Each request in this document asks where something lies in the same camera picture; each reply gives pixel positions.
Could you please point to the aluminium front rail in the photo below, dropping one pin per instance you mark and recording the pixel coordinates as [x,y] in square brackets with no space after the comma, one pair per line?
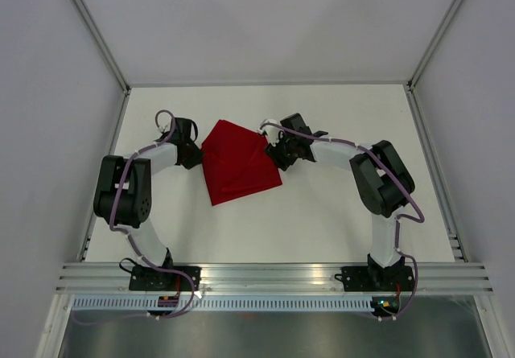
[455,278]

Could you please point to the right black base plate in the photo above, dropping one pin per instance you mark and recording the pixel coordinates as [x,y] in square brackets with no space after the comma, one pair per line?
[358,279]

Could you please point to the left aluminium frame post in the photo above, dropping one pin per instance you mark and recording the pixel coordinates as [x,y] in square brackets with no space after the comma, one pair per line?
[82,10]

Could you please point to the right aluminium frame post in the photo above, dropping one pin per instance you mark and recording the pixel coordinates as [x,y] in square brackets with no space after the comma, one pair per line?
[441,31]

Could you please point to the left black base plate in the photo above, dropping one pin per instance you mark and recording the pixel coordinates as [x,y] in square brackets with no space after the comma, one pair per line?
[143,278]

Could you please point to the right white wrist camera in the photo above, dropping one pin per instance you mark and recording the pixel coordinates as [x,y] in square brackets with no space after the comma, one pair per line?
[271,130]

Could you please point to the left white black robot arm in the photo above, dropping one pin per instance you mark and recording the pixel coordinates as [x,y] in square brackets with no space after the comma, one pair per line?
[123,196]

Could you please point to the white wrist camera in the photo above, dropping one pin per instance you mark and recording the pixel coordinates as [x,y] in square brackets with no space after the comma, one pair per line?
[271,130]
[164,129]

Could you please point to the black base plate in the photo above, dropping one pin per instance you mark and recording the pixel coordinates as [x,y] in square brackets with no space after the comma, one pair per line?
[143,278]
[358,279]

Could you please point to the white slotted cable duct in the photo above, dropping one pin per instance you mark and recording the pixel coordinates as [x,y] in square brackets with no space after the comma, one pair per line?
[238,303]

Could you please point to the red cloth napkin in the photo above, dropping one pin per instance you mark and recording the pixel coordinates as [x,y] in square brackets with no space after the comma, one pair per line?
[235,163]

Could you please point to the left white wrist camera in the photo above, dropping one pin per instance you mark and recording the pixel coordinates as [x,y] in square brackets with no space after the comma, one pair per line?
[164,129]

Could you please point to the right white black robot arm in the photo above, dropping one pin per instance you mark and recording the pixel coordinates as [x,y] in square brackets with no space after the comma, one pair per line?
[383,183]

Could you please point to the aluminium frame post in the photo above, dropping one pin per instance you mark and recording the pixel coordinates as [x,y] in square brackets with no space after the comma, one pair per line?
[82,10]
[441,31]

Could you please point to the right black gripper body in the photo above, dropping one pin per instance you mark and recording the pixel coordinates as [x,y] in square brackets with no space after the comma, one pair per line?
[283,137]

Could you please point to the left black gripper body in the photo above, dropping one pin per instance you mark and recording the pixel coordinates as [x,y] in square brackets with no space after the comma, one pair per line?
[188,141]

